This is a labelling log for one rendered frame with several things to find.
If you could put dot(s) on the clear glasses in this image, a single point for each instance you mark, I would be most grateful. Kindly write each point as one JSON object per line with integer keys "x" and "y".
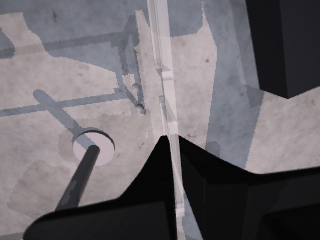
{"x": 160, "y": 35}

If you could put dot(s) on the black rectangular block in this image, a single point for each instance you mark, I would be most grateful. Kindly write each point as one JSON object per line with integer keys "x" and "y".
{"x": 285, "y": 36}

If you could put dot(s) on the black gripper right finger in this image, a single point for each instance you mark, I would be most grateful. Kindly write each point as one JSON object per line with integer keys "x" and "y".
{"x": 228, "y": 201}

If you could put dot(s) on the grey post on round base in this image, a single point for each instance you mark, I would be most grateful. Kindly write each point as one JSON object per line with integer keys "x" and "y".
{"x": 92, "y": 148}

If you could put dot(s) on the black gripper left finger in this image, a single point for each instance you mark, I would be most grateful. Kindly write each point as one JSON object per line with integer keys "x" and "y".
{"x": 145, "y": 211}

